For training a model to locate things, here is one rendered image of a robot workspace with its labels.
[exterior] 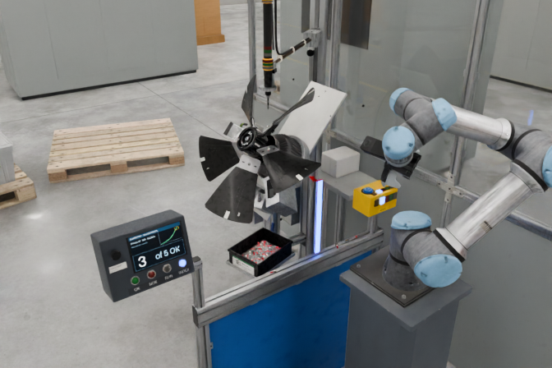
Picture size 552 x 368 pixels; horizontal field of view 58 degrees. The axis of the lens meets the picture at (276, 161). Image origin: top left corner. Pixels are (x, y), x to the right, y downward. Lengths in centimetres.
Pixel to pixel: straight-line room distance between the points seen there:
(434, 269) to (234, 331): 85
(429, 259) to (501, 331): 114
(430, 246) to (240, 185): 97
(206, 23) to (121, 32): 308
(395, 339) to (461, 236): 40
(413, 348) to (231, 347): 71
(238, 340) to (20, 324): 163
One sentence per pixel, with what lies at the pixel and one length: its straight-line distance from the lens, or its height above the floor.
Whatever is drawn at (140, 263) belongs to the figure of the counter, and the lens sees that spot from 154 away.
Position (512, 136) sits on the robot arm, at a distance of 157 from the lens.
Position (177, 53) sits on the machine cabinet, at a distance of 789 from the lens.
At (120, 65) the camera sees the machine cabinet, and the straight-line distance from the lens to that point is 760.
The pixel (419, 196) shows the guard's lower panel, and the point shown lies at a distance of 254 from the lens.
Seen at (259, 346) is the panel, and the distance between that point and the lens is 213.
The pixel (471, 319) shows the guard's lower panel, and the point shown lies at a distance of 263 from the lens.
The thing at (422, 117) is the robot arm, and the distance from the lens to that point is 127.
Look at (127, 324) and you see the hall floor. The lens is 312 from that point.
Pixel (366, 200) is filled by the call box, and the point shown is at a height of 105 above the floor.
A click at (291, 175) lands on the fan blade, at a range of 198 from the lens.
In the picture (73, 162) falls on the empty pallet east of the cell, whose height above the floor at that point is 15.
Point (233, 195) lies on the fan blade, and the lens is 215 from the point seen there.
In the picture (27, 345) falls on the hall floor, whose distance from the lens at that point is 318.
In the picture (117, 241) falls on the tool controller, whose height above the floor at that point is 124.
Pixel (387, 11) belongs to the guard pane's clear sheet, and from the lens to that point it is 250.
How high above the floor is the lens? 204
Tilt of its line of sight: 25 degrees down
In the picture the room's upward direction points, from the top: straight up
